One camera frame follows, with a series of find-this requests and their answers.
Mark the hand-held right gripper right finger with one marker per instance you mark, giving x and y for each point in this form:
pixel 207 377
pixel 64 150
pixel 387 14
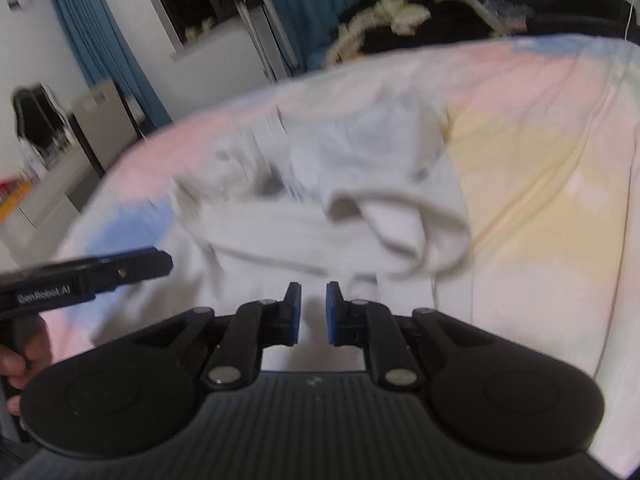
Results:
pixel 334 315

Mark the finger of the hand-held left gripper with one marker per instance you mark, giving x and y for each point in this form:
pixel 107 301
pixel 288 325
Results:
pixel 135 267

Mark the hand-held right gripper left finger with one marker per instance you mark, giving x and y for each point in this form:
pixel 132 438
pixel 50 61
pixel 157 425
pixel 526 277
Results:
pixel 293 315

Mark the light grey t-shirt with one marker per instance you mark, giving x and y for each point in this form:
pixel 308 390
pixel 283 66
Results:
pixel 300 230

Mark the black and cream clothes pile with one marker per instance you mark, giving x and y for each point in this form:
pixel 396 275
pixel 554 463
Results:
pixel 395 12

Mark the pile of dark clothes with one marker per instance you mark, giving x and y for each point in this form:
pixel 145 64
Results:
pixel 450 25

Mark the person's left hand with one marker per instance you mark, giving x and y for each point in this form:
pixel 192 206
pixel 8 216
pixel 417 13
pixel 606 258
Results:
pixel 37 355

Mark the white cabinet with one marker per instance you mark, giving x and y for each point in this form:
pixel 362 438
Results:
pixel 55 195

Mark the beige wooden chair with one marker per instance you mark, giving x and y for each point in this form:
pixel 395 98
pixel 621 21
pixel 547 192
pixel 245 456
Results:
pixel 105 120

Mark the black office chair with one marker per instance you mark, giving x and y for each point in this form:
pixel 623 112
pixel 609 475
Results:
pixel 30 120

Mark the narrow blue curtain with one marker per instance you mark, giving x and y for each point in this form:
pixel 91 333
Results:
pixel 100 25

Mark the small cream object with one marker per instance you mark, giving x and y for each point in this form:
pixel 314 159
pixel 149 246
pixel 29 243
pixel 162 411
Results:
pixel 200 29

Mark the white window sill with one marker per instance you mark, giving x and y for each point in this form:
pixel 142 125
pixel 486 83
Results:
pixel 220 35

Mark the pastel tie-dye bed sheet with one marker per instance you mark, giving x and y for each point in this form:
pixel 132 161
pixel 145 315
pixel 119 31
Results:
pixel 550 160

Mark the silver metal pole stand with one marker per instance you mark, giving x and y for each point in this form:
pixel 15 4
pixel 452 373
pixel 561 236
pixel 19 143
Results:
pixel 252 25

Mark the black and silver tripod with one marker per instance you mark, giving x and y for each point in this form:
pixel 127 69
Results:
pixel 280 25

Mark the black sofa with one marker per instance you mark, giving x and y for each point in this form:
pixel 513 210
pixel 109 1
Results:
pixel 590 5

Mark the white wall switch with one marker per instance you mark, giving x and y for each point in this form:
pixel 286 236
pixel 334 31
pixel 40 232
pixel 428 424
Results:
pixel 15 3

